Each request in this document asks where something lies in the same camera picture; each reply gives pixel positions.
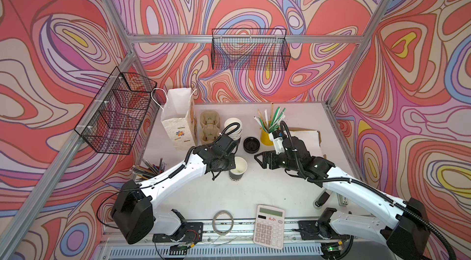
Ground bundle of wrapped straws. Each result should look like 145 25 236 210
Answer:
253 103 286 134

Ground silver black stapler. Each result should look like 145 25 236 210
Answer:
313 190 349 209

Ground stack of black cup lids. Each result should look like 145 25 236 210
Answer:
243 137 260 154

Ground aluminium frame rail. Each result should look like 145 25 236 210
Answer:
126 34 365 44

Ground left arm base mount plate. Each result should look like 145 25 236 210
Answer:
151 209 204 244

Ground stack of paper coffee cups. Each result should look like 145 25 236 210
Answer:
223 117 242 141

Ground white paper napkins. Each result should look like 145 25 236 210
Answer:
297 130 321 156

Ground black wire basket left wall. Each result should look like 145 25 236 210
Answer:
74 68 157 155

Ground yellow metal bucket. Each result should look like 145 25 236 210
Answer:
260 130 274 147

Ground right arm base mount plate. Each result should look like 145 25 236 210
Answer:
296 207 350 240

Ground brown napkin holder box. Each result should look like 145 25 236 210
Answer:
290 126 325 158

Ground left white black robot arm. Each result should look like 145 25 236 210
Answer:
111 134 240 245

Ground black wire basket wall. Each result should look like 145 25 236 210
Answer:
74 68 157 155
210 28 291 71

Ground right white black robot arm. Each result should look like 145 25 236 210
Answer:
255 137 457 260

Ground black wire basket back wall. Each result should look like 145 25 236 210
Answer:
210 28 291 71

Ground white paper takeout bag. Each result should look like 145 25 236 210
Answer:
151 88 197 151

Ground cup of coloured pencils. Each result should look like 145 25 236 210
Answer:
131 158 166 182

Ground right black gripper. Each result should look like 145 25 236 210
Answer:
254 150 302 172

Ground white desk calculator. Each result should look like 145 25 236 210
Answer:
253 205 285 250

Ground black white paper coffee cup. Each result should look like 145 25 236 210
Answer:
229 156 248 181

